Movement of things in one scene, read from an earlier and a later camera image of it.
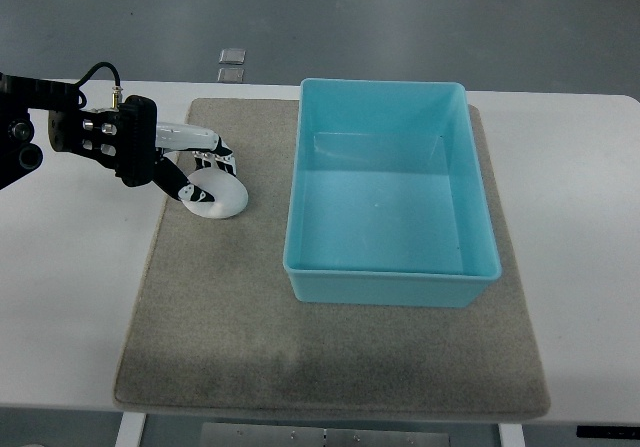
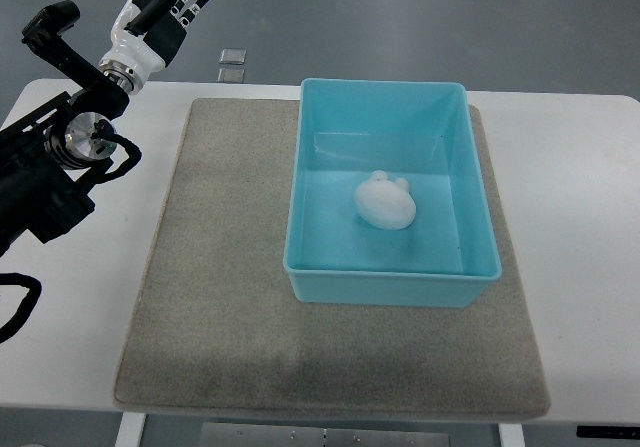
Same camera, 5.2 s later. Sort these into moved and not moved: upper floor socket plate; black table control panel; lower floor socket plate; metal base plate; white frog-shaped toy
Moved: white frog-shaped toy
Not moved: black table control panel; upper floor socket plate; metal base plate; lower floor socket plate
